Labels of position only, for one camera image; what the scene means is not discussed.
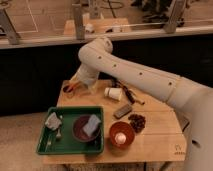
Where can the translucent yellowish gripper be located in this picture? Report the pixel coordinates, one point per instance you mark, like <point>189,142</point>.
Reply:
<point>76,80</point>

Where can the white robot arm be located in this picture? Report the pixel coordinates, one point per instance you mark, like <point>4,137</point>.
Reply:
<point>180,93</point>

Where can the purple bowl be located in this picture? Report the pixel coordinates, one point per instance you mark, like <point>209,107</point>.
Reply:
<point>78,132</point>

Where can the orange bowl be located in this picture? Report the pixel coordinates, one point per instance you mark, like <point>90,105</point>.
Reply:
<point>126,129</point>

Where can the white paper cup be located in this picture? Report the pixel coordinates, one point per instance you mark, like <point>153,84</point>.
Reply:
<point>114,93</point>

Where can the blue sponge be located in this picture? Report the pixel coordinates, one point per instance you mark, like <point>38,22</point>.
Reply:
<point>92,124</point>

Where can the wooden background table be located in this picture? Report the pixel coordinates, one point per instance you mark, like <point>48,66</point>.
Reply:
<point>99,25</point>

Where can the grey rectangular block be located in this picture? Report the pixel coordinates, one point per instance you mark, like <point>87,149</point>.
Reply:
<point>122,111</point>

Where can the metal spoon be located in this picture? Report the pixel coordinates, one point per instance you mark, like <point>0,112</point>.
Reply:
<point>58,135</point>

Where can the green plastic tray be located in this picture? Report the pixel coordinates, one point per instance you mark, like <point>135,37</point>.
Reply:
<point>68,144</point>

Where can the metal fork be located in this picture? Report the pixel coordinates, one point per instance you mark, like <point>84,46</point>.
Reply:
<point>48,141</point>

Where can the white egg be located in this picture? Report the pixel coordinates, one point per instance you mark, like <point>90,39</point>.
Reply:
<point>120,138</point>

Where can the bunch of dark grapes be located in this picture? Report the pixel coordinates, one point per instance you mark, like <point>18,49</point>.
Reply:
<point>137,122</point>

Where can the black handled tool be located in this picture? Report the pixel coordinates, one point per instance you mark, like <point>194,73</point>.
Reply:
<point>127,91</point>

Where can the middle grey metal post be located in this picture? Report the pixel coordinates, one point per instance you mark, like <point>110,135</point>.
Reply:
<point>78,21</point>

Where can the grey metal post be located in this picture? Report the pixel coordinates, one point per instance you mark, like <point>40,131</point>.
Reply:
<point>8,28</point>
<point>78,21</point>
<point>176,12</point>

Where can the left grey metal post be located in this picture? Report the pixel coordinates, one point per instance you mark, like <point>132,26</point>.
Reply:
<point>8,28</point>

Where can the right grey metal post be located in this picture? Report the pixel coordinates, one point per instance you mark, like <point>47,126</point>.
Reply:
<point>176,12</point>

